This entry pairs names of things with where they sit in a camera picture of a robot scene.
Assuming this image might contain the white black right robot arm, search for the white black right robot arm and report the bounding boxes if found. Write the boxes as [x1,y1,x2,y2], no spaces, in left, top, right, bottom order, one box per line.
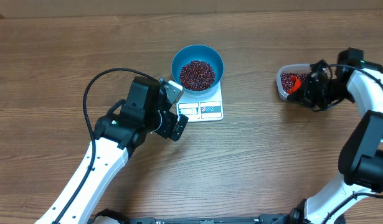
[268,48,383,224]

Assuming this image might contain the red beans in bowl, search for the red beans in bowl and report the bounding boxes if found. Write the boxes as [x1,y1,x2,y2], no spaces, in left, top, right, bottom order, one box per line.
[179,60,215,91]

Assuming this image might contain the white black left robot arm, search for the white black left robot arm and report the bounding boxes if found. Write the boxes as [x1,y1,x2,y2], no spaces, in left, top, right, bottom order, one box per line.
[38,77,188,223]

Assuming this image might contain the teal plastic bowl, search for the teal plastic bowl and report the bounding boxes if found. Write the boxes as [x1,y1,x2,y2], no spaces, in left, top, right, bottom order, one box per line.
[171,45,225,92]

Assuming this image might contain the red beans pile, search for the red beans pile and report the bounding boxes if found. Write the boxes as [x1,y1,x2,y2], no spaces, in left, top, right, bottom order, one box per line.
[280,73,308,93]

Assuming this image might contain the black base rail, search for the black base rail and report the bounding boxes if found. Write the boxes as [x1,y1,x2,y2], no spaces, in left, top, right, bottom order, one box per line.
[87,209,310,224]

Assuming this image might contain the red plastic scoop blue handle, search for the red plastic scoop blue handle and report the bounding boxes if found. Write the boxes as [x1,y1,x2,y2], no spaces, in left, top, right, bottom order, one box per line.
[287,76,301,95]

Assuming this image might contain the clear plastic bean container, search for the clear plastic bean container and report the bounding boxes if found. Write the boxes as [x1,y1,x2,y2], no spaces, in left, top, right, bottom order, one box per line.
[276,63,311,101]

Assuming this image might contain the white digital kitchen scale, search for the white digital kitchen scale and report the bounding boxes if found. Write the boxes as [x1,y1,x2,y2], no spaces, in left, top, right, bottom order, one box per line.
[176,82,224,123]

